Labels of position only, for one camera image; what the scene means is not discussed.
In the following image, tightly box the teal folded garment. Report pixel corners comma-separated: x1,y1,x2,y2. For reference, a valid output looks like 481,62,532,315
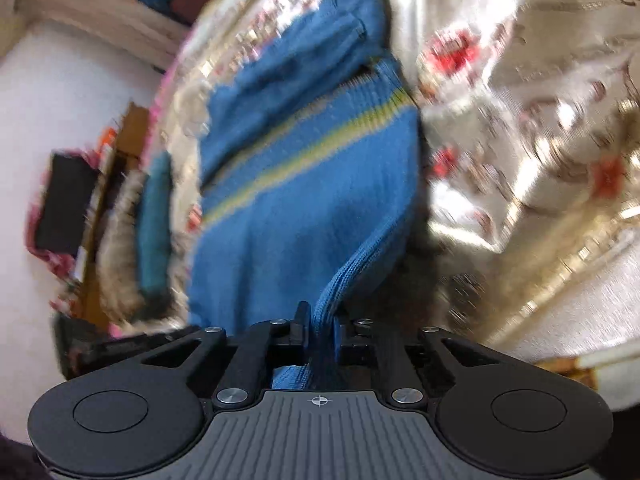
137,152,173,298

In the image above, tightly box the brown striped folded sweater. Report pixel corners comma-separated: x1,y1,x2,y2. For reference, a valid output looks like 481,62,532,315
95,170,151,321

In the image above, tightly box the beige curtain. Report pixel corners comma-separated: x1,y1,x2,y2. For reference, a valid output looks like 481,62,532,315
15,0,186,68

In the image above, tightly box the blue striped knit sweater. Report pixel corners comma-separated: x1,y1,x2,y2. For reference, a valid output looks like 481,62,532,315
187,0,426,391

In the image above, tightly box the black monitor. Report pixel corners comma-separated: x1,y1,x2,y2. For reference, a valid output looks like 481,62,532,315
35,152,98,256

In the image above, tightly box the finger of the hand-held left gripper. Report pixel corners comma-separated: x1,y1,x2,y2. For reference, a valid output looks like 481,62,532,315
95,326,201,361

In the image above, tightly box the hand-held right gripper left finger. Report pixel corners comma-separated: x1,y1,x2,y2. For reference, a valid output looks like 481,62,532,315
135,302,313,408

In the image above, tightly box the wooden desk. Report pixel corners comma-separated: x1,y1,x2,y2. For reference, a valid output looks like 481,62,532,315
75,102,151,331

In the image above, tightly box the orange item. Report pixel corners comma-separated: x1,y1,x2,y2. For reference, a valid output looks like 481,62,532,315
97,127,118,161

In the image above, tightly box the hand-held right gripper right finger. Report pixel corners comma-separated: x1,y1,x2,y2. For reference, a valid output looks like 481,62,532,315
337,316,503,407

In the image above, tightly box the pink yellow floral bedsheet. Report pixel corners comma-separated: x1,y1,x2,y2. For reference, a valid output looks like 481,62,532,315
107,0,640,411

